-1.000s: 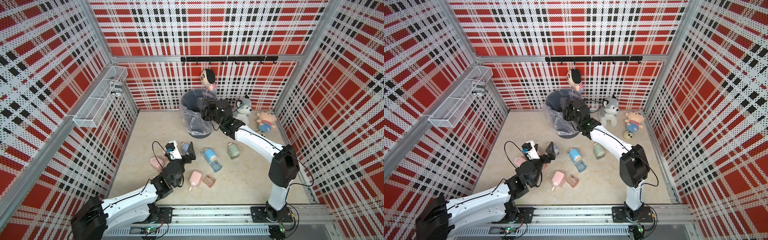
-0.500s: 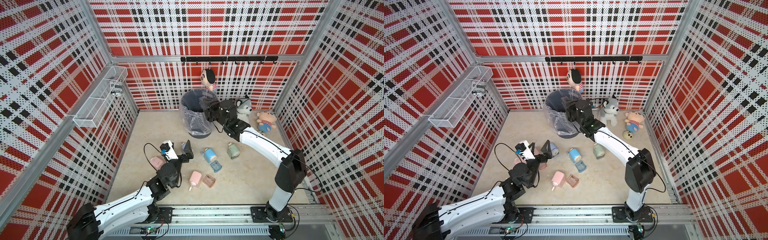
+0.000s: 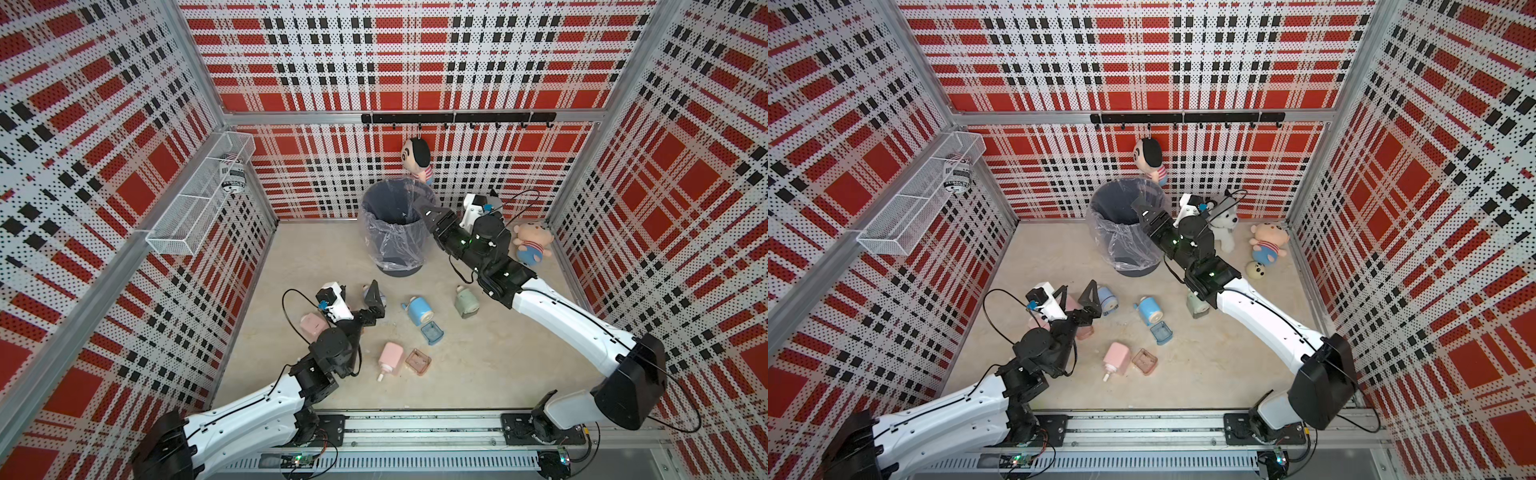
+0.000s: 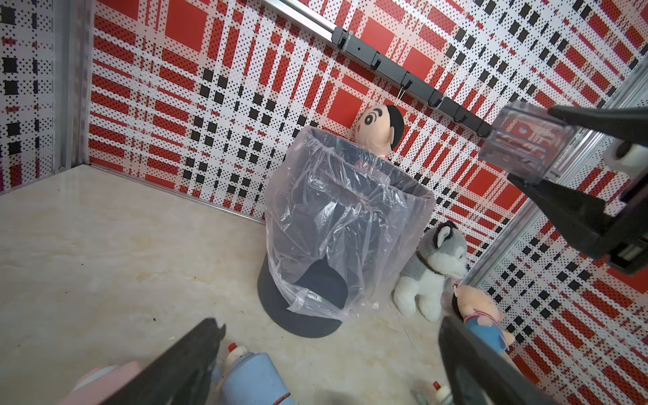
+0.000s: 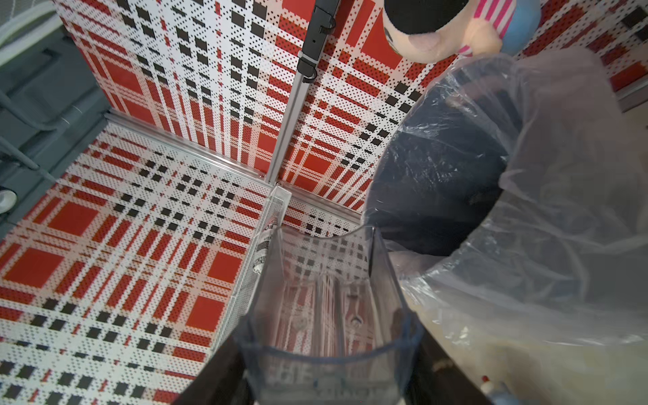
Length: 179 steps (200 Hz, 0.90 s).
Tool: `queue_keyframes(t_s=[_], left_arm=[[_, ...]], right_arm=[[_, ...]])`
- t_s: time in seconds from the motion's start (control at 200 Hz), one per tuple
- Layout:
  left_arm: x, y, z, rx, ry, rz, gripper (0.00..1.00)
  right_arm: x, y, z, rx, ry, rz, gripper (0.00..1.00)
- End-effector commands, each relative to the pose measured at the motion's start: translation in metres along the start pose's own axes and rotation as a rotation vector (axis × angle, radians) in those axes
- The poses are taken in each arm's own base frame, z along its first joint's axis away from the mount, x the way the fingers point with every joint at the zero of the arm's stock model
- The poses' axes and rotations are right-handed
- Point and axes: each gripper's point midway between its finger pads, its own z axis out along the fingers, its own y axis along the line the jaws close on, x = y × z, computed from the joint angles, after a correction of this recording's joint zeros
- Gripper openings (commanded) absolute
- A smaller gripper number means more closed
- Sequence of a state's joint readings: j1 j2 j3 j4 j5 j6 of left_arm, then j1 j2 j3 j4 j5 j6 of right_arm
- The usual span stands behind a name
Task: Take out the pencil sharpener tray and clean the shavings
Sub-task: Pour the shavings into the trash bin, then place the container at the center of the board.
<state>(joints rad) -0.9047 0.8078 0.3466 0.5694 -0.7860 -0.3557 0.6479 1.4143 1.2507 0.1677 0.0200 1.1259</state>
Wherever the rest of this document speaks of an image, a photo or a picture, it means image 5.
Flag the clear plastic bin liner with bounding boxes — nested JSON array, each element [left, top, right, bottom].
[[384, 48, 647, 344]]

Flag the dark grey trash bin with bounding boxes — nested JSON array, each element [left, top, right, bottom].
[[363, 57, 522, 257]]

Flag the hanging boy doll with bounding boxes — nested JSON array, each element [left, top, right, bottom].
[[382, 0, 542, 64]]

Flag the white wire mesh shelf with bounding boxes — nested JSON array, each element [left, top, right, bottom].
[[211, 185, 292, 354]]

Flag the small striped can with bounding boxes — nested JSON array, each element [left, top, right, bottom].
[[252, 224, 277, 274]]

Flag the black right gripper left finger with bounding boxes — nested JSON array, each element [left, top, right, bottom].
[[173, 334, 253, 405]]

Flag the light blue shavings tray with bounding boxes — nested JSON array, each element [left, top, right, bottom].
[[235, 226, 423, 404]]

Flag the black hook rail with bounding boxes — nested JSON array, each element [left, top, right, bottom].
[[297, 0, 341, 84]]

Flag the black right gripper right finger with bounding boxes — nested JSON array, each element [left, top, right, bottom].
[[404, 329, 491, 405]]

